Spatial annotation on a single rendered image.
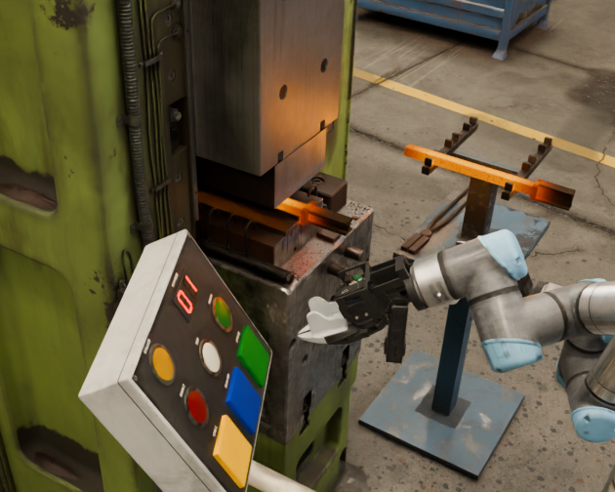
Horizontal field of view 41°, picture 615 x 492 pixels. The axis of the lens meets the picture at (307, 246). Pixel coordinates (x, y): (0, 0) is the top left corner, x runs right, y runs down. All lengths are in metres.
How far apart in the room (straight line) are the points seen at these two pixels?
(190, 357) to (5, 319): 0.79
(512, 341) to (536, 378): 1.75
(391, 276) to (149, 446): 0.42
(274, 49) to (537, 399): 1.74
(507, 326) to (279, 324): 0.65
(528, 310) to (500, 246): 0.10
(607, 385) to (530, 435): 1.26
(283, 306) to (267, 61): 0.51
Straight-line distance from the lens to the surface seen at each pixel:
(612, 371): 1.45
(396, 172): 3.94
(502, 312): 1.17
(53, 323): 1.79
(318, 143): 1.68
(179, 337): 1.16
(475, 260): 1.17
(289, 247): 1.70
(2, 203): 1.58
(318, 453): 2.33
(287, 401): 1.83
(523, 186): 2.01
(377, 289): 1.21
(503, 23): 5.37
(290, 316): 1.67
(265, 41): 1.40
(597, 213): 3.88
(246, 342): 1.32
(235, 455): 1.19
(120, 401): 1.07
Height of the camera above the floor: 1.91
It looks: 35 degrees down
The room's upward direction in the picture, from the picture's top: 2 degrees clockwise
